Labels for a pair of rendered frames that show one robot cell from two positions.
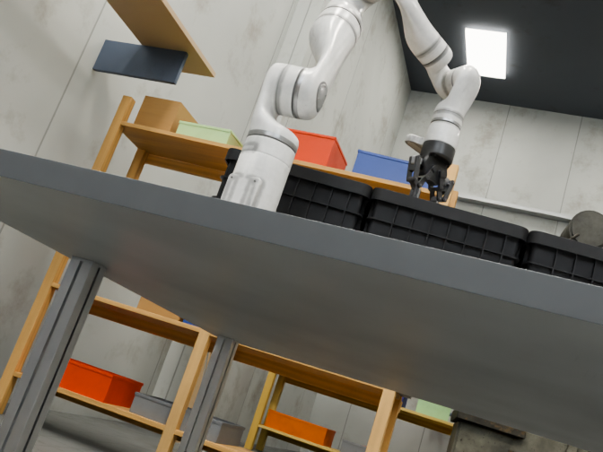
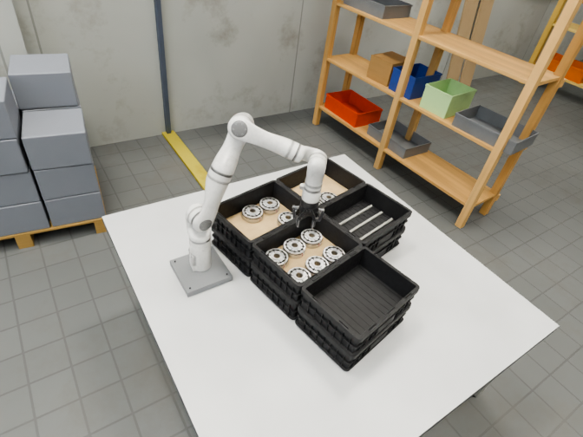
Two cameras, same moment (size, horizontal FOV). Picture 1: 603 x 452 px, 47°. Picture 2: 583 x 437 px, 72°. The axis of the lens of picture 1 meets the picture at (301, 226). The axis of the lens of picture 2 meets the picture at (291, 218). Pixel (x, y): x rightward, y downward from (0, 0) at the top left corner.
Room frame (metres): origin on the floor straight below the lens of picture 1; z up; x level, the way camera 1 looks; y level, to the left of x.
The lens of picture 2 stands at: (0.28, -0.86, 2.12)
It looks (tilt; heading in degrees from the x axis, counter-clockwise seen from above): 40 degrees down; 31
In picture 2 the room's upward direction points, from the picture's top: 9 degrees clockwise
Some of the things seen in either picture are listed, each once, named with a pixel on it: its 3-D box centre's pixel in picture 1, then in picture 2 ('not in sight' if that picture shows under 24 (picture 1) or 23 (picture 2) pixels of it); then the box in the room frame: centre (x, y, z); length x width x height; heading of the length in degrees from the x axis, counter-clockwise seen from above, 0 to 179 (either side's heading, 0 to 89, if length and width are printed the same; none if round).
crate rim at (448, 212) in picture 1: (438, 241); (308, 246); (1.41, -0.29, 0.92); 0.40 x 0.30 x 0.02; 170
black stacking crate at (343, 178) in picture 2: not in sight; (319, 190); (1.86, -0.06, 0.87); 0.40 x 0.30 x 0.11; 170
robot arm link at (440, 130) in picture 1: (436, 136); (311, 189); (1.46, -0.23, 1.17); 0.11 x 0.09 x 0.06; 36
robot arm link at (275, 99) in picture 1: (283, 110); (199, 224); (1.15, 0.10, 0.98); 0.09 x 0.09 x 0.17; 73
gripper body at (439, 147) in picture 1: (434, 163); (309, 205); (1.44, -0.24, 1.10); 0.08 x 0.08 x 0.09
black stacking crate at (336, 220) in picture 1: (297, 225); (262, 218); (1.46, 0.01, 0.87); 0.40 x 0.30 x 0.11; 170
